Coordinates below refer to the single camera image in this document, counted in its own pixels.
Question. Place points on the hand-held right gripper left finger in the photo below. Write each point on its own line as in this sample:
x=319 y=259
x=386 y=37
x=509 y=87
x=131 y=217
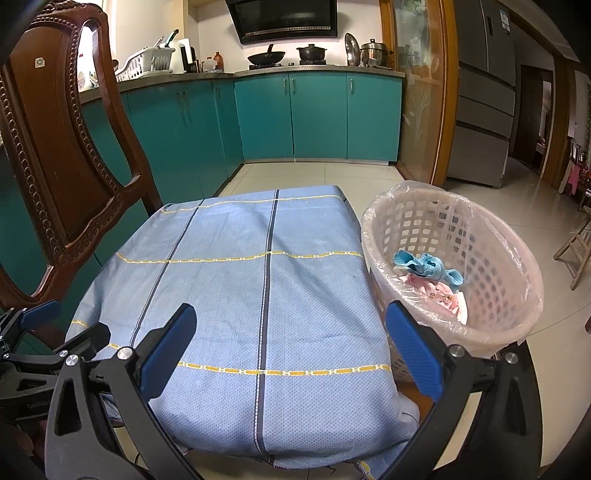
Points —
x=171 y=350

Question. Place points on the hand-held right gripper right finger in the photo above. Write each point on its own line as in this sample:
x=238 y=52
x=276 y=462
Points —
x=415 y=355

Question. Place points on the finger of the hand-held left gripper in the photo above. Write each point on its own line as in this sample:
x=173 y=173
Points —
x=90 y=341
x=41 y=312

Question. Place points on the white plastic lattice basket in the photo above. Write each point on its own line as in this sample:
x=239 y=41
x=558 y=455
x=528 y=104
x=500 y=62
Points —
x=461 y=355

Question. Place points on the pink plastic bag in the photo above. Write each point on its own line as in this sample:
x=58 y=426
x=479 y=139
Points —
x=438 y=297

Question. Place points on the blue face mask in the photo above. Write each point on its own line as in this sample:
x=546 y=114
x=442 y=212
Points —
x=429 y=267

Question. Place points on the blue checked tablecloth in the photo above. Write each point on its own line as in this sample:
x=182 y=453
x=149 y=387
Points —
x=300 y=300

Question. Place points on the carved wooden chair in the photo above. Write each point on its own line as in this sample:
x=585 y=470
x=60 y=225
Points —
x=41 y=138

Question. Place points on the wooden folding chair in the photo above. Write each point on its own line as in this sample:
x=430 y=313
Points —
x=577 y=249

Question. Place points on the pink cloth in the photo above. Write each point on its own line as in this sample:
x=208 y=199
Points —
x=572 y=180

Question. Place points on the dark wooden door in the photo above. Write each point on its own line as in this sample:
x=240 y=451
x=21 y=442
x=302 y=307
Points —
x=531 y=124

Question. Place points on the teal kitchen cabinets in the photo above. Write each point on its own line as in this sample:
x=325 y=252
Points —
x=314 y=115

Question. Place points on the wood framed glass door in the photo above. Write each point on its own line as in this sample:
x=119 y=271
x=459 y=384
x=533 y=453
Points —
x=418 y=92

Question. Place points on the white dish rack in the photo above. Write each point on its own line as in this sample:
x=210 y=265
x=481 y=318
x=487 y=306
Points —
x=147 y=62

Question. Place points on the grey refrigerator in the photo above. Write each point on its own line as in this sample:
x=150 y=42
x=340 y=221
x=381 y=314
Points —
x=485 y=92

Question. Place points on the white plastic jug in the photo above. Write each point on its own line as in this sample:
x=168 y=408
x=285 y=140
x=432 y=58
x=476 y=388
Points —
x=208 y=66

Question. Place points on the brown bottle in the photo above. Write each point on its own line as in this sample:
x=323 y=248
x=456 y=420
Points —
x=219 y=63

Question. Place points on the white and black kitchen appliance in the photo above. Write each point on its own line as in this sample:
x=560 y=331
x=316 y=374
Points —
x=187 y=57

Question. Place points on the steel stockpot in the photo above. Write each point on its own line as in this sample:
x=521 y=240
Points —
x=375 y=55

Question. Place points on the black wok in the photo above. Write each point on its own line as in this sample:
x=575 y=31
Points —
x=265 y=57

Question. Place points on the gas stove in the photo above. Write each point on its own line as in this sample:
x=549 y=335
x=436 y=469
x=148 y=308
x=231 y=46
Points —
x=288 y=65

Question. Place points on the steel pot lid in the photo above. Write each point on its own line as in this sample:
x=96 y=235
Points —
x=352 y=50

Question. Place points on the black lidded pot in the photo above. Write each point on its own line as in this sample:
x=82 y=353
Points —
x=311 y=54

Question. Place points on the black range hood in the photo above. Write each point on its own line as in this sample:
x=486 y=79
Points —
x=286 y=18

